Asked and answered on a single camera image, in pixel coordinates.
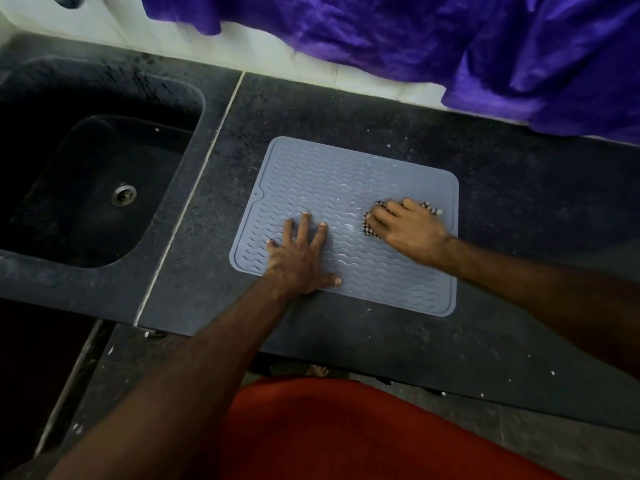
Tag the person's right hand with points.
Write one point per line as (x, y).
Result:
(412, 232)

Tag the person's left hand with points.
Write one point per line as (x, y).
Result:
(297, 262)

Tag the black white checkered cloth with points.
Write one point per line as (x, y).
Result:
(371, 230)

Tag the grey ribbed silicone mat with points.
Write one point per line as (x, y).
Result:
(325, 179)

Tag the person's left forearm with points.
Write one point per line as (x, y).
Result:
(175, 379)

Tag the person's right forearm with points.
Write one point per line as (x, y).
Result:
(550, 294)

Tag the person's foot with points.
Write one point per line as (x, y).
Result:
(317, 371)

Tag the person's red garment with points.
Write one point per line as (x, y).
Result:
(360, 434)

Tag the metal sink drain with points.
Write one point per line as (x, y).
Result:
(124, 195)

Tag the purple cloth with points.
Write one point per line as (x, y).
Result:
(425, 34)

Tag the black stone sink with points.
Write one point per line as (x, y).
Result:
(80, 184)

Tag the chrome wall tap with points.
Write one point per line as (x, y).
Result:
(67, 0)

